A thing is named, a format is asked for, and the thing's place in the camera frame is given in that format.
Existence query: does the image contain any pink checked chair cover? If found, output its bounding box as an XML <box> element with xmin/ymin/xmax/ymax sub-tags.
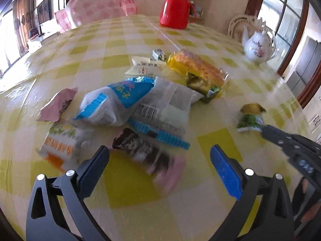
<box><xmin>55</xmin><ymin>0</ymin><xmax>138</xmax><ymax>34</ymax></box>

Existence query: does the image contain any yellow bread packet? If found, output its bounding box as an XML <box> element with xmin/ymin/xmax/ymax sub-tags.
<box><xmin>167</xmin><ymin>49</ymin><xmax>229</xmax><ymax>91</ymax></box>

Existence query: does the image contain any dark brown and pink packet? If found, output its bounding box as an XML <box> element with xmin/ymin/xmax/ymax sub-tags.
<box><xmin>112</xmin><ymin>128</ymin><xmax>185</xmax><ymax>194</ymax></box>

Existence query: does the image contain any flat screen television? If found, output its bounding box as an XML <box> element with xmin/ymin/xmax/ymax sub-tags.
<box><xmin>38</xmin><ymin>0</ymin><xmax>51</xmax><ymax>26</ymax></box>

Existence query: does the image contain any red thermos jug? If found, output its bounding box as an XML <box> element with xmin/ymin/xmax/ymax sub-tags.
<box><xmin>160</xmin><ymin>0</ymin><xmax>198</xmax><ymax>29</ymax></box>

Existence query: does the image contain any pink snack packet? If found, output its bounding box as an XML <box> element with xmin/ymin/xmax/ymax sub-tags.
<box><xmin>38</xmin><ymin>87</ymin><xmax>78</xmax><ymax>122</ymax></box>

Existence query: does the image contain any person's right hand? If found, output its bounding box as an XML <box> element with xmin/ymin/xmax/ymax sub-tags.
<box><xmin>299</xmin><ymin>178</ymin><xmax>321</xmax><ymax>223</ymax></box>

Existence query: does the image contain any dark refrigerator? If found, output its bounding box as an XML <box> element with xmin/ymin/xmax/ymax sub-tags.
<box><xmin>286</xmin><ymin>36</ymin><xmax>321</xmax><ymax>108</ymax></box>

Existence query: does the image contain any white floral teapot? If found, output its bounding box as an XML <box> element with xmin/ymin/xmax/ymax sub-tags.
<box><xmin>241</xmin><ymin>25</ymin><xmax>277</xmax><ymax>64</ymax></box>

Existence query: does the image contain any small green snack packet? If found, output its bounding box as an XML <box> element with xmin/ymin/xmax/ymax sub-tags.
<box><xmin>237</xmin><ymin>103</ymin><xmax>267</xmax><ymax>133</ymax></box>

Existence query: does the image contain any clear packet with blue edge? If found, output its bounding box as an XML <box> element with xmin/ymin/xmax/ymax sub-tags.
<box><xmin>127</xmin><ymin>77</ymin><xmax>202</xmax><ymax>151</ymax></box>

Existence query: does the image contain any dark green snack packet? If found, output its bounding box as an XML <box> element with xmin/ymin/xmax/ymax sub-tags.
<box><xmin>186</xmin><ymin>68</ymin><xmax>223</xmax><ymax>104</ymax></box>

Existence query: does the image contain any cream snack packet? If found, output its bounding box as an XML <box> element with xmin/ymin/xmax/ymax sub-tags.
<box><xmin>125</xmin><ymin>65</ymin><xmax>161</xmax><ymax>77</ymax></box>
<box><xmin>132</xmin><ymin>55</ymin><xmax>166</xmax><ymax>69</ymax></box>

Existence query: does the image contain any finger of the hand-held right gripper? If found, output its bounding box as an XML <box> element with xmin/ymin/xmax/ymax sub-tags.
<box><xmin>261</xmin><ymin>125</ymin><xmax>296</xmax><ymax>155</ymax></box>

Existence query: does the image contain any blue and white snack packet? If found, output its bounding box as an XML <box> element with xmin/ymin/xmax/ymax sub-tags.
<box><xmin>73</xmin><ymin>77</ymin><xmax>155</xmax><ymax>126</ymax></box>

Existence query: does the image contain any brown curtain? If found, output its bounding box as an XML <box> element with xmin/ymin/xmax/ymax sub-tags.
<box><xmin>12</xmin><ymin>0</ymin><xmax>36</xmax><ymax>56</ymax></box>

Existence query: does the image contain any yellow checked tablecloth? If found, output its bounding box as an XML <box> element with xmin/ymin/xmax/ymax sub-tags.
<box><xmin>0</xmin><ymin>15</ymin><xmax>314</xmax><ymax>241</ymax></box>

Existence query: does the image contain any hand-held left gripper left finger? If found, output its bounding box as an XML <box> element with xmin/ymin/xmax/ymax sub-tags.
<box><xmin>26</xmin><ymin>145</ymin><xmax>111</xmax><ymax>241</ymax></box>

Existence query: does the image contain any white television cabinet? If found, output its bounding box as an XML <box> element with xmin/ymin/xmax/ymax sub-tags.
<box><xmin>26</xmin><ymin>34</ymin><xmax>47</xmax><ymax>52</ymax></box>

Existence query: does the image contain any white ornate chair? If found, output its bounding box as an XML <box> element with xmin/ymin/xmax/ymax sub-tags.
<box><xmin>228</xmin><ymin>15</ymin><xmax>276</xmax><ymax>56</ymax></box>

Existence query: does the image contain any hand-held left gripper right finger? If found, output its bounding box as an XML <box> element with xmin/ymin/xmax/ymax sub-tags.
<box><xmin>211</xmin><ymin>144</ymin><xmax>295</xmax><ymax>241</ymax></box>

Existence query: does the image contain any orange and white snack packet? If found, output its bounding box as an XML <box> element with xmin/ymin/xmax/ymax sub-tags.
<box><xmin>36</xmin><ymin>120</ymin><xmax>94</xmax><ymax>172</ymax></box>

